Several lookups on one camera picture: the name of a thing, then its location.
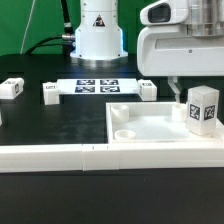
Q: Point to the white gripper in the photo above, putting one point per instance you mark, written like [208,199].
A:
[181,38]

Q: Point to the white square tabletop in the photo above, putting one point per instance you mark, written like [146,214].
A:
[144,122]

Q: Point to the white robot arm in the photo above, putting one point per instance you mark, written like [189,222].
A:
[99,39]

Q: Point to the white L-shaped fence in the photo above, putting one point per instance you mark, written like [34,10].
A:
[110,156]

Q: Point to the apriltag base plate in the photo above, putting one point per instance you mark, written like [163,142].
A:
[97,86]

